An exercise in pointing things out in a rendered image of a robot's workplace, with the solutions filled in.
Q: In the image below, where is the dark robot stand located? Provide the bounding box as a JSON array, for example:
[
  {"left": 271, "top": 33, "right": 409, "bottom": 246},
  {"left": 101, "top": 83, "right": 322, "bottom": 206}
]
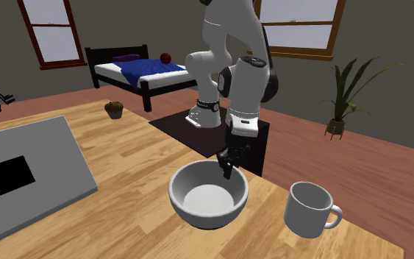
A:
[{"left": 148, "top": 107, "right": 271, "bottom": 178}]

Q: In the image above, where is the orange framed window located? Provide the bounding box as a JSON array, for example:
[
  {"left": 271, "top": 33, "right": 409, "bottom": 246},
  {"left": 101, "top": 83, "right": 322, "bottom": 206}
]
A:
[{"left": 246, "top": 0, "right": 348, "bottom": 62}]

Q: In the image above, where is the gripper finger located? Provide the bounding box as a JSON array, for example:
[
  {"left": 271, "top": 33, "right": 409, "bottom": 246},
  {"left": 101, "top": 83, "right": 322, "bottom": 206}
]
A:
[
  {"left": 233, "top": 143, "right": 252, "bottom": 168},
  {"left": 216, "top": 149, "right": 235, "bottom": 180}
]

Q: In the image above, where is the white mug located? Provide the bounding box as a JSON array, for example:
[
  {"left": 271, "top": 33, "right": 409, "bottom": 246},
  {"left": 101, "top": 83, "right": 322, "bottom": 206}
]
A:
[{"left": 283, "top": 180, "right": 344, "bottom": 240}]

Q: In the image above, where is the green potted plant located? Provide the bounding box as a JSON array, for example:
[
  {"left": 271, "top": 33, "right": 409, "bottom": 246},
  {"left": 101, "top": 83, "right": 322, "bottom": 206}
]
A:
[{"left": 320, "top": 56, "right": 407, "bottom": 141}]

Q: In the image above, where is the brown muffin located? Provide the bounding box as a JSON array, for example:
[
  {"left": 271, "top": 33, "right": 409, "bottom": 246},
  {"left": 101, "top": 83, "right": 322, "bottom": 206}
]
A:
[{"left": 104, "top": 101, "right": 125, "bottom": 121}]

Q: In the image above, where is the dark bed with blue blanket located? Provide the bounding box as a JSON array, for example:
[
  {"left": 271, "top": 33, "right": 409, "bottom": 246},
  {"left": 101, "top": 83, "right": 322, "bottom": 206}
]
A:
[{"left": 84, "top": 43, "right": 199, "bottom": 113}]

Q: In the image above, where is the red framed window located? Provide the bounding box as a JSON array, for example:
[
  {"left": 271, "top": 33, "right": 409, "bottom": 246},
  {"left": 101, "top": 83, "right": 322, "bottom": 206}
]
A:
[{"left": 15, "top": 0, "right": 88, "bottom": 71}]

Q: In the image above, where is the grey laptop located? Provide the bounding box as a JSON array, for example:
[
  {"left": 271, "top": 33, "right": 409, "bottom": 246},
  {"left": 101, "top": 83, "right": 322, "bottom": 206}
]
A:
[{"left": 0, "top": 115, "right": 99, "bottom": 252}]

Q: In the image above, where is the white bowl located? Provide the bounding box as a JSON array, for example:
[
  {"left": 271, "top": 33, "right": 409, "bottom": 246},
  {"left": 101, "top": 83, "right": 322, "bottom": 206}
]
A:
[{"left": 168, "top": 159, "right": 250, "bottom": 231}]

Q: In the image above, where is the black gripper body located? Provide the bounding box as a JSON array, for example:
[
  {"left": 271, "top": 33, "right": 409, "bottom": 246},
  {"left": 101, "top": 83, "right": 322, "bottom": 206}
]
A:
[{"left": 225, "top": 123, "right": 252, "bottom": 156}]

